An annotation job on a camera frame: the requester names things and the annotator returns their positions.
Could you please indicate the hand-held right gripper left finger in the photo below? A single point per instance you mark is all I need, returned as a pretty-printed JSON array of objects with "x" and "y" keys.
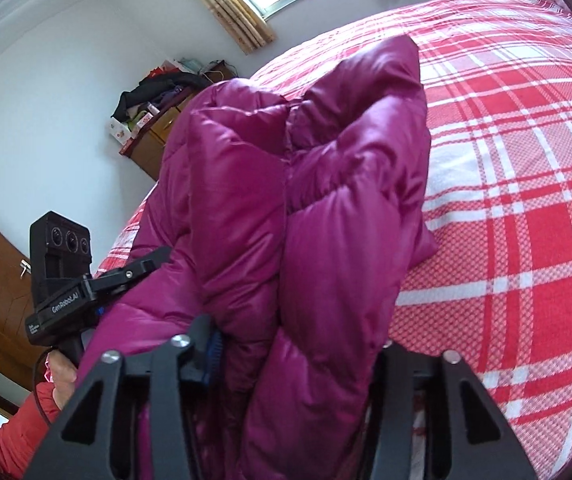
[{"x": 214, "y": 355}]

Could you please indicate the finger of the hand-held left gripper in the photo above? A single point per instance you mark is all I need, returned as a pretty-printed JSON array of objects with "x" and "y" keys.
[{"x": 131, "y": 271}]

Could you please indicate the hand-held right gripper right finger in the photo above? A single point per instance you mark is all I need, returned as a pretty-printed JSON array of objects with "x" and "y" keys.
[{"x": 403, "y": 367}]

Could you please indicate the magenta down jacket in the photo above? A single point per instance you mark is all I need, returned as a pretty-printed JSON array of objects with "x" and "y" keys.
[{"x": 326, "y": 210}]

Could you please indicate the person's left hand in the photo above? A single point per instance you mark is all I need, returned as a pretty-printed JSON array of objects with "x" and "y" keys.
[{"x": 61, "y": 375}]

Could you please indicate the wooden cabinet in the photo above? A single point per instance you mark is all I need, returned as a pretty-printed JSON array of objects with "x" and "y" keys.
[{"x": 151, "y": 155}]

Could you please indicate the white carton box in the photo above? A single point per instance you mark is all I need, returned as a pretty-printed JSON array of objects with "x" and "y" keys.
[{"x": 120, "y": 131}]

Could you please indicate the pink flat box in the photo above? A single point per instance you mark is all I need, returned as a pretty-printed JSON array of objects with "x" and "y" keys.
[{"x": 143, "y": 120}]

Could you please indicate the black jacket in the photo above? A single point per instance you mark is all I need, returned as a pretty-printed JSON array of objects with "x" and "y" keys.
[{"x": 141, "y": 92}]

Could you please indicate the purple cloth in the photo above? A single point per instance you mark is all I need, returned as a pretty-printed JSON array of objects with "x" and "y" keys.
[{"x": 171, "y": 96}]

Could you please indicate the bed with red plaid sheet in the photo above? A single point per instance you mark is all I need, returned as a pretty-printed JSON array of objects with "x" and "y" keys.
[{"x": 515, "y": 210}]

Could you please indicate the beige curtain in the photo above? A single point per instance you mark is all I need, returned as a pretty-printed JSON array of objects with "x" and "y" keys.
[{"x": 236, "y": 15}]

